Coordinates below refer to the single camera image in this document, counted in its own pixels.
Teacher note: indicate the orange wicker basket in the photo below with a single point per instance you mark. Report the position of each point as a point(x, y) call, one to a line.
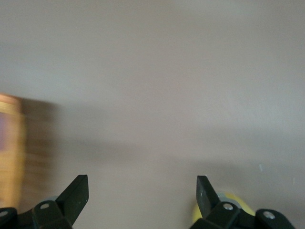
point(14, 167)

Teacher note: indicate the yellowish clear tape roll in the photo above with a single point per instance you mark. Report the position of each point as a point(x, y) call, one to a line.
point(243, 206)

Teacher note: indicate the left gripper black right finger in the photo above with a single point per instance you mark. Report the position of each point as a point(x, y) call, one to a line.
point(205, 198)

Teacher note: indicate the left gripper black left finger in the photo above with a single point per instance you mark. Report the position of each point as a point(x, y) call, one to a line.
point(71, 202)

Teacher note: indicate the brown table cover sheet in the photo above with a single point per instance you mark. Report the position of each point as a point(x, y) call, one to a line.
point(152, 71)

